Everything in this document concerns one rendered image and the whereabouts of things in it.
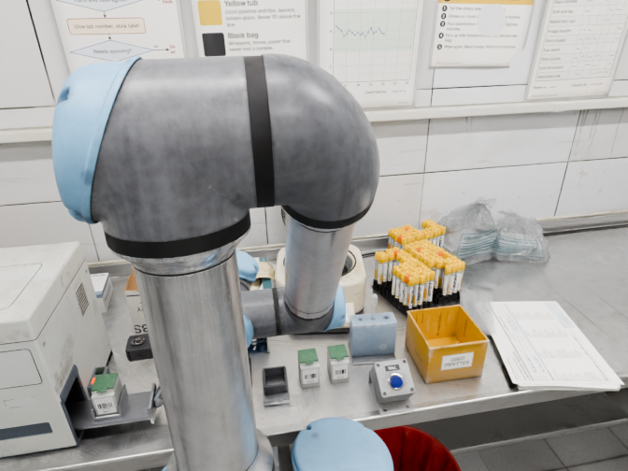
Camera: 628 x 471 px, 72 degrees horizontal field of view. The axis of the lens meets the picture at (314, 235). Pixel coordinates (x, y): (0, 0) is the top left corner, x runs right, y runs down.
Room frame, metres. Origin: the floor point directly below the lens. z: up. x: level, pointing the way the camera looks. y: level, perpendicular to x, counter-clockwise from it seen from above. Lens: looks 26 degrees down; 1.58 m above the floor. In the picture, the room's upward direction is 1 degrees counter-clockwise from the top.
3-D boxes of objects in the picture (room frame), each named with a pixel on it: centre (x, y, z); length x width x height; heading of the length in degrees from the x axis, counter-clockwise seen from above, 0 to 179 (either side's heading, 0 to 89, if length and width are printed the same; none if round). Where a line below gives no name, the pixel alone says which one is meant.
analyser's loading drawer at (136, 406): (0.60, 0.42, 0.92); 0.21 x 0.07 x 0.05; 100
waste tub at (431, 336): (0.76, -0.29, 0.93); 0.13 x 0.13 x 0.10; 9
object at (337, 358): (0.72, -0.05, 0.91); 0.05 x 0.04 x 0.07; 10
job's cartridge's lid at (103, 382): (0.60, 0.40, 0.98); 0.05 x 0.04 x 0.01; 9
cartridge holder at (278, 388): (0.68, 0.09, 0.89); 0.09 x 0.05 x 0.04; 7
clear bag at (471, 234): (1.27, -0.49, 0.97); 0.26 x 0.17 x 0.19; 114
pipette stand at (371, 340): (0.79, -0.13, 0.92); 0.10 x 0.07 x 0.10; 95
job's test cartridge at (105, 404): (0.60, 0.40, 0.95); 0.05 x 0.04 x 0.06; 9
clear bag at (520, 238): (1.26, -0.67, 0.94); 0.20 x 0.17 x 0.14; 74
